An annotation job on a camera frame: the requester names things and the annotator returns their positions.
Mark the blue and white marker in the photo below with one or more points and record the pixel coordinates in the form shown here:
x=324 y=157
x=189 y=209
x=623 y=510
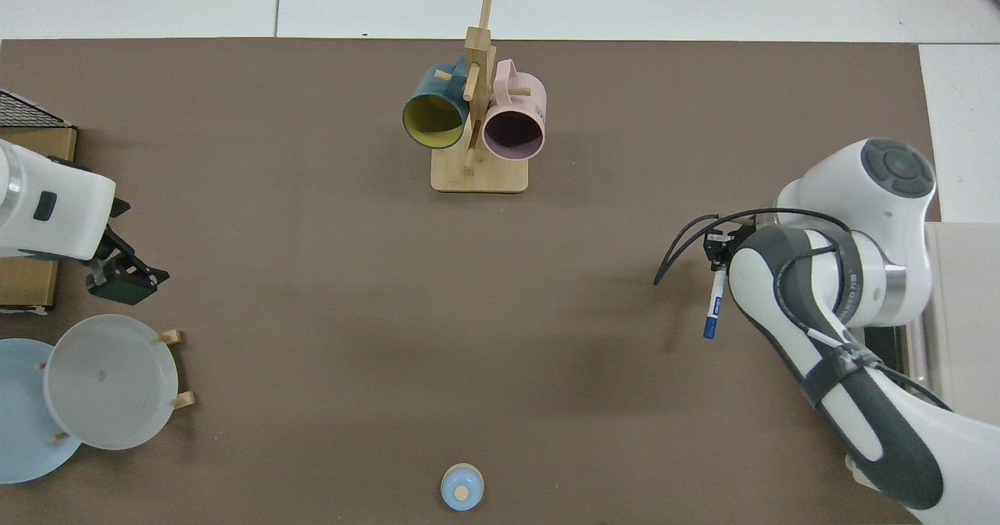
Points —
x=712 y=310

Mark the grey plate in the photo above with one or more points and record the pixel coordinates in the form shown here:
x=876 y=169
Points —
x=109 y=380

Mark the wooden plate rack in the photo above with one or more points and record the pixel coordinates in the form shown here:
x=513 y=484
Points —
x=183 y=401

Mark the light blue plate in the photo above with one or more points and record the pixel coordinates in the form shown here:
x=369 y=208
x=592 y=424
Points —
x=23 y=416

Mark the pale toaster oven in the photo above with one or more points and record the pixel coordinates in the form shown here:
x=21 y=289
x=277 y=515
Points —
x=969 y=314

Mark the pink cup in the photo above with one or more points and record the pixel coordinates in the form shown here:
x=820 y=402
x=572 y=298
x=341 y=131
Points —
x=512 y=134

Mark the wooden cup stand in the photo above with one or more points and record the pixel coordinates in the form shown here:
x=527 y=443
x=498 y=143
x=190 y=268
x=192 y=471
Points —
x=480 y=173

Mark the brown table cloth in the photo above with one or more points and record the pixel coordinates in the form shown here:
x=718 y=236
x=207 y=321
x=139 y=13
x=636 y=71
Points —
x=391 y=314

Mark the dark teal cup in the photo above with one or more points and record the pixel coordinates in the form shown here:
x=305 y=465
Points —
x=433 y=119

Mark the small blue round thing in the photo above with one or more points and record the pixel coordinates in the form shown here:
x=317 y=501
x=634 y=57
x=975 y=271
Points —
x=462 y=487

